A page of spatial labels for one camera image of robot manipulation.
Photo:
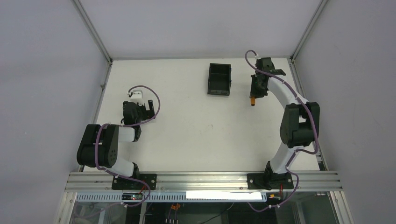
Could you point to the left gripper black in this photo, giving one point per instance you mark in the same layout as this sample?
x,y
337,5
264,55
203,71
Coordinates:
x,y
145,110

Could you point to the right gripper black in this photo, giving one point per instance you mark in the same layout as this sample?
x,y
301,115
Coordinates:
x,y
258,91

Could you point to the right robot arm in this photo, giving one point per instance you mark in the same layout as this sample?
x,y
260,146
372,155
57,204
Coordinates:
x,y
298,128

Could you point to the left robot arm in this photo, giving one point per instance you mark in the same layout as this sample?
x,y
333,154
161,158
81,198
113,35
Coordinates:
x,y
99,145

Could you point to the black plastic bin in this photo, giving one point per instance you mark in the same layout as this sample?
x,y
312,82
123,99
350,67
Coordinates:
x,y
219,79

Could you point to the small electronics board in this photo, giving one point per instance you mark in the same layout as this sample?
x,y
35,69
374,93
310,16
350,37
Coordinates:
x,y
132,196

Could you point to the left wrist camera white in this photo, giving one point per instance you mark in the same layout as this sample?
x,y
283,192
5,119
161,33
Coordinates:
x,y
136,96

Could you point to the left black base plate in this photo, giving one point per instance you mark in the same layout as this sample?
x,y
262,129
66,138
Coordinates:
x,y
123,184

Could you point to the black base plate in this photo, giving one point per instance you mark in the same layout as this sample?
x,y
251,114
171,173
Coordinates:
x,y
269,181
123,184

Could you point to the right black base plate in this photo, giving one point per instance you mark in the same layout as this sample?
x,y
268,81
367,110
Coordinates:
x,y
269,181

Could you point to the white slotted cable duct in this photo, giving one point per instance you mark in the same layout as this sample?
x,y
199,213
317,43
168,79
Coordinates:
x,y
188,196

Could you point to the aluminium frame rail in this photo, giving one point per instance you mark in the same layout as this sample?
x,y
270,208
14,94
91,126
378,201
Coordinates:
x,y
306,181

